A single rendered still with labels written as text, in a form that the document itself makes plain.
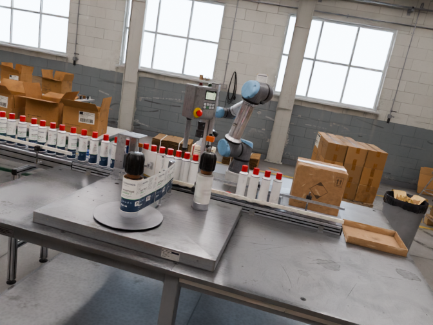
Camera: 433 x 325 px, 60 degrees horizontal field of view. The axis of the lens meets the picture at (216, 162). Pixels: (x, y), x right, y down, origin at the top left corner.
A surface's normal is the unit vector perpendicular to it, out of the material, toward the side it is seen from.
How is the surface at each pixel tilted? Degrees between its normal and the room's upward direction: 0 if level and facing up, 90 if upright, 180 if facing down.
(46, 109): 90
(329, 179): 90
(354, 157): 90
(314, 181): 90
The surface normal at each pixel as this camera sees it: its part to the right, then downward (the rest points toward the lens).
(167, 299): -0.22, 0.19
